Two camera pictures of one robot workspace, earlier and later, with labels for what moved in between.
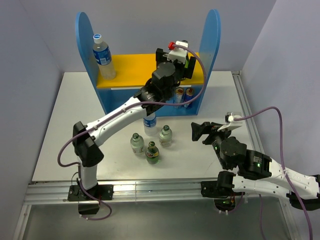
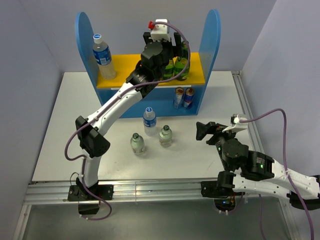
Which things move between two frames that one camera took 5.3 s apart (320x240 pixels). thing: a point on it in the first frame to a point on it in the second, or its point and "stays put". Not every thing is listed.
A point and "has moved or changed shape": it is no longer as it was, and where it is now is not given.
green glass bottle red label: (152, 154) has moved or changed shape
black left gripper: (186, 73) to (175, 51)
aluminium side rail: (248, 111) stays put
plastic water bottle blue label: (150, 124) stays put
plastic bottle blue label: (103, 56) stays put
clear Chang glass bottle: (165, 136) stays put
